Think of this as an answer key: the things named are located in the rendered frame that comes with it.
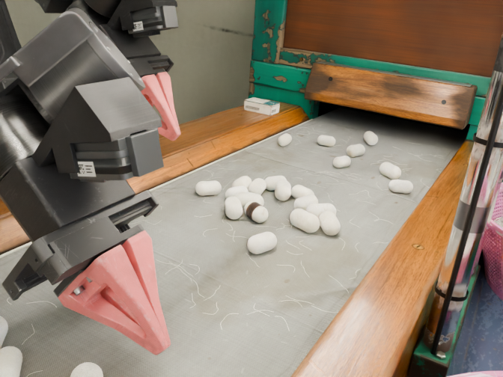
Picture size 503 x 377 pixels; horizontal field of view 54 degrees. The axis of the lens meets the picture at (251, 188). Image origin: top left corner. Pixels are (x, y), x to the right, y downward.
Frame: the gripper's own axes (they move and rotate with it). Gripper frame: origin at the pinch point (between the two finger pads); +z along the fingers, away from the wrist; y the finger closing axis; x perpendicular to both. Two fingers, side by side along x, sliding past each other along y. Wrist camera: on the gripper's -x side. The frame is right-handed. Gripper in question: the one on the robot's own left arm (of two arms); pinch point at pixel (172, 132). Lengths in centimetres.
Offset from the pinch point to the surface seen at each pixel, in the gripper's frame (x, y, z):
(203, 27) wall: 52, 119, -62
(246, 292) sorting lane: -7.1, -14.0, 19.9
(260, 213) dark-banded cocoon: -4.6, -1.9, 14.7
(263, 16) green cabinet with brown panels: 1, 48, -19
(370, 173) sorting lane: -6.5, 23.8, 19.2
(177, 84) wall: 79, 118, -56
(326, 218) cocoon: -9.3, 0.9, 19.6
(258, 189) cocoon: -2.1, 4.3, 11.9
